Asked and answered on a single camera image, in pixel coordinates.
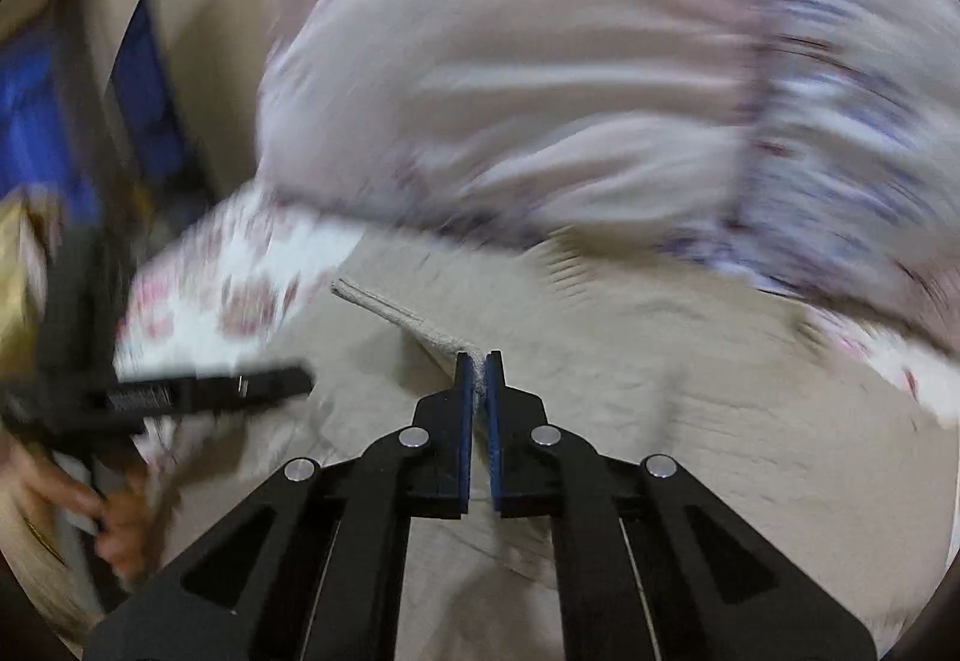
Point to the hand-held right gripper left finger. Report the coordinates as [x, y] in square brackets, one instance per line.
[466, 422]

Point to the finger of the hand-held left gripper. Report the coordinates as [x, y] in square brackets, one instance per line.
[217, 387]

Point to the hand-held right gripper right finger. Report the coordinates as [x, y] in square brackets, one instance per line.
[493, 422]

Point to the beige knit garment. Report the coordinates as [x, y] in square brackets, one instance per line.
[600, 421]

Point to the person's left hand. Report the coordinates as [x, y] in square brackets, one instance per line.
[90, 511]

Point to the white floral bedsheet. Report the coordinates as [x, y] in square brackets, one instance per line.
[225, 286]

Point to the blue bag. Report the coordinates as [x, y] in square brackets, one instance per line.
[45, 121]

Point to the pale floral quilt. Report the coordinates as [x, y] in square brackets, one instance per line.
[600, 76]

